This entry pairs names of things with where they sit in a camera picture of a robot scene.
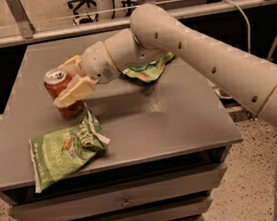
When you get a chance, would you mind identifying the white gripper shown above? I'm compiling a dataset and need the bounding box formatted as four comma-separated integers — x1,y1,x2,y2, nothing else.
54,41,120,108

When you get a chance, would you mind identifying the red coke can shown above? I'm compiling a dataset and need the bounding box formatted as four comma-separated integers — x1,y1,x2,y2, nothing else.
43,68,83,118

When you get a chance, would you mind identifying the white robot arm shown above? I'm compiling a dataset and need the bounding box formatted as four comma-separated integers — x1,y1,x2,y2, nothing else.
54,3,277,221

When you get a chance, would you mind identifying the green jalapeno chip bag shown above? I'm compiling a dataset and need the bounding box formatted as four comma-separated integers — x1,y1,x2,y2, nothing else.
29,106,110,193

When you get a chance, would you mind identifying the green snack pouch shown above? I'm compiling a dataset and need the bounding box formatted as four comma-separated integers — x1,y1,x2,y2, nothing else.
120,52,175,83

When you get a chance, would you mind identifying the black office chair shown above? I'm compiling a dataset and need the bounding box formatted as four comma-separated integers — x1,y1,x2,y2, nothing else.
67,0,98,26

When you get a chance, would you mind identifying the grey drawer cabinet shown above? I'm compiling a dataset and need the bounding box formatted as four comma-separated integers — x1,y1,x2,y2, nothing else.
0,36,241,221

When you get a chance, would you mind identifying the top drawer with knob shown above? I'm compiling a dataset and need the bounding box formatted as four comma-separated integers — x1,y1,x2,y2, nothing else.
10,163,227,221

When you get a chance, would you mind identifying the drawer with knob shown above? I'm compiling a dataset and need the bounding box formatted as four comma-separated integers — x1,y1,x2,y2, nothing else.
10,163,227,221
88,195,213,221

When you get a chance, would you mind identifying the middle drawer with knob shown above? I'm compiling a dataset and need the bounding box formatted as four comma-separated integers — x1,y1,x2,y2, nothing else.
88,195,213,221

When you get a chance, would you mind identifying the metal railing frame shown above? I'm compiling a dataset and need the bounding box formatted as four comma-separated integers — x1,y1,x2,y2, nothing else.
0,0,277,50

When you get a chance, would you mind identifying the white cable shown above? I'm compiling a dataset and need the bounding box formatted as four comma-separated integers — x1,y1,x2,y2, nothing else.
221,0,254,57

